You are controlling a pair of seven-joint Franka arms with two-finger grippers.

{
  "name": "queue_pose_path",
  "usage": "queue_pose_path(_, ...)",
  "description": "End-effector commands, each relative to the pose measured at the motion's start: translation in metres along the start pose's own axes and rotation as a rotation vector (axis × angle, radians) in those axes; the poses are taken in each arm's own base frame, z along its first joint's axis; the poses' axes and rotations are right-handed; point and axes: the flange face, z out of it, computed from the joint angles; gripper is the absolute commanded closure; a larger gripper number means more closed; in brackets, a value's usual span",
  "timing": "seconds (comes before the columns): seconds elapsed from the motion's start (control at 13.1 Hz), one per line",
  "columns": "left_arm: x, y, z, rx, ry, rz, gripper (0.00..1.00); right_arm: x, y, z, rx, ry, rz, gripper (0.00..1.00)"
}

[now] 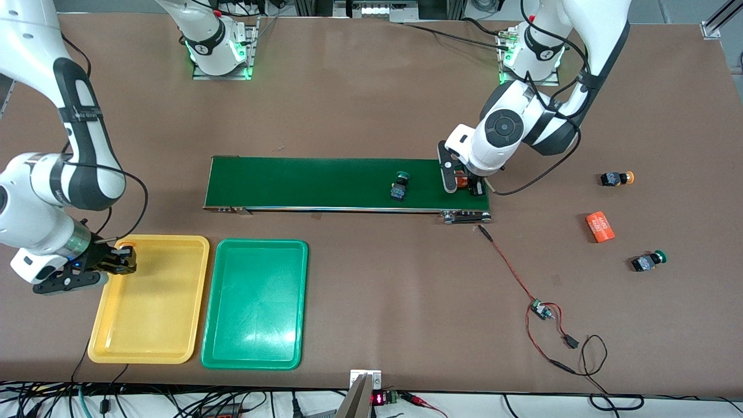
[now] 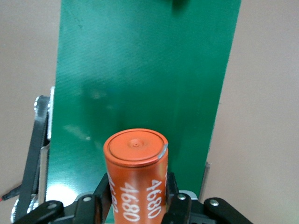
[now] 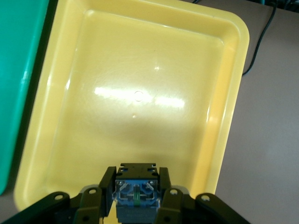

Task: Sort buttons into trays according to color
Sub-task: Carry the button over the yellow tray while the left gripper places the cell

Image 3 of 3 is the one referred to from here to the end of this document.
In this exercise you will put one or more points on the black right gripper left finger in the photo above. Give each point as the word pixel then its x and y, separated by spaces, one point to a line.
pixel 88 205

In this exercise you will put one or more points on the yellow plastic tray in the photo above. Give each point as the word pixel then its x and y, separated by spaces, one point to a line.
pixel 140 70

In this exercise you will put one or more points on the green plastic tray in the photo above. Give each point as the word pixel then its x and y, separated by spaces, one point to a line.
pixel 18 70

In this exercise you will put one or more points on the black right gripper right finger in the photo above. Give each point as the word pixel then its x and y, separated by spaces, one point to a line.
pixel 177 205

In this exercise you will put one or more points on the yellow push button switch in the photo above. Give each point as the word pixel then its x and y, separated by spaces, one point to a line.
pixel 136 172

